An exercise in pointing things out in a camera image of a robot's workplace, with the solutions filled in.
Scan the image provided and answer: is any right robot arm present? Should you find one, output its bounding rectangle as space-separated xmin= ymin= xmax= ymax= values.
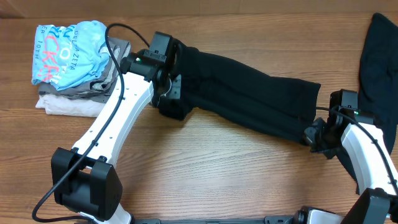
xmin=291 ymin=106 xmax=397 ymax=223

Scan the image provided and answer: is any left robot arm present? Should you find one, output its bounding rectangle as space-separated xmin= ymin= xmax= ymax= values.
xmin=50 ymin=49 xmax=175 ymax=223

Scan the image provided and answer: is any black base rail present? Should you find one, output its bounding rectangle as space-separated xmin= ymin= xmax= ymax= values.
xmin=74 ymin=214 xmax=352 ymax=224

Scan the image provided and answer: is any black t-shirt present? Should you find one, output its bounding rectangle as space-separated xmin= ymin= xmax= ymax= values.
xmin=157 ymin=40 xmax=321 ymax=142

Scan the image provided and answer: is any grey folded shirt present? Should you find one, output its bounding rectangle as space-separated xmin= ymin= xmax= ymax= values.
xmin=38 ymin=37 xmax=131 ymax=103

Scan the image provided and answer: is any beige folded shirt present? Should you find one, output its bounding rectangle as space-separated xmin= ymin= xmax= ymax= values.
xmin=35 ymin=94 xmax=105 ymax=117

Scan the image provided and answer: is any light blue printed t-shirt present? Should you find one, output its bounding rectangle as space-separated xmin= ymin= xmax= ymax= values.
xmin=31 ymin=21 xmax=110 ymax=90

